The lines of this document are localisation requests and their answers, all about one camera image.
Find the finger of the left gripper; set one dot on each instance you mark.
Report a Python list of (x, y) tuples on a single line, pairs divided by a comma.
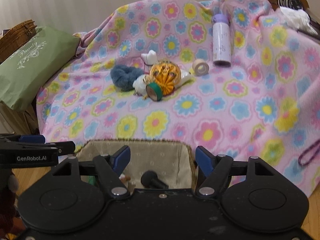
[(35, 139), (63, 147)]

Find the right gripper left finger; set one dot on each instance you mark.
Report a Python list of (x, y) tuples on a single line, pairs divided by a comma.
[(108, 170)]

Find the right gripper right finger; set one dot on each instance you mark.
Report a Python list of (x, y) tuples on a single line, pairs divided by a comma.
[(216, 170)]

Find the black microphone foam cover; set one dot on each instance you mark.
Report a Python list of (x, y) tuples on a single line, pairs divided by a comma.
[(150, 180)]

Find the white plush sheep keychain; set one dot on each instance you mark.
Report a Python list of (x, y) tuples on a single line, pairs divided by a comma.
[(140, 84)]

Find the green washi tape roll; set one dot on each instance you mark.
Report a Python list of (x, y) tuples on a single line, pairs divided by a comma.
[(154, 91)]

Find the blue fluffy scrunchie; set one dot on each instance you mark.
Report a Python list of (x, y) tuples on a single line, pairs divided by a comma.
[(123, 76)]

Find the white packaged tissue pad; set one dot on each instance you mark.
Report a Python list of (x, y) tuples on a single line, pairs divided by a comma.
[(185, 77)]

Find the orange embroidered pouch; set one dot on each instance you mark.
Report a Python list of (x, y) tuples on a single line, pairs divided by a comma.
[(167, 75)]

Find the green and white plush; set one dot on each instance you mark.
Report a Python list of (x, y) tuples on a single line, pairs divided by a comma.
[(92, 181)]

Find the woven basket with liner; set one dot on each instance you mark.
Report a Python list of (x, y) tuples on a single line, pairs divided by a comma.
[(173, 161)]

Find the green cushion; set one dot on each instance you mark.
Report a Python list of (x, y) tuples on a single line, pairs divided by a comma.
[(30, 67)]

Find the pink floral fleece blanket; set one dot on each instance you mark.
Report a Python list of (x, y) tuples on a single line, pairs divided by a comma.
[(266, 103)]

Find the beige tape roll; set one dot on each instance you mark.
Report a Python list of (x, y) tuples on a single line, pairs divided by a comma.
[(200, 67)]

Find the brown wicker basket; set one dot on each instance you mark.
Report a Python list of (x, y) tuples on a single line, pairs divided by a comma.
[(15, 38)]

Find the purple water bottle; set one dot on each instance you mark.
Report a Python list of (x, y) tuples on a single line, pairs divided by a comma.
[(221, 41)]

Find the white plastic bag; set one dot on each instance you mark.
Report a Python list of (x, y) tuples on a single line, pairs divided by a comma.
[(297, 20)]

